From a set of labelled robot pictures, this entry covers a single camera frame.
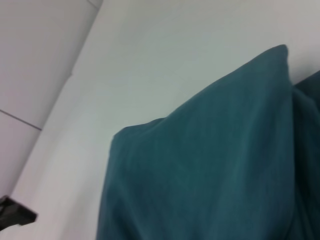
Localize dark teal shirt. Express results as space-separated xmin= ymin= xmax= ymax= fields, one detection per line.
xmin=96 ymin=44 xmax=320 ymax=240

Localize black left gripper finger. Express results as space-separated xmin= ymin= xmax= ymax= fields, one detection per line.
xmin=0 ymin=196 xmax=39 ymax=229

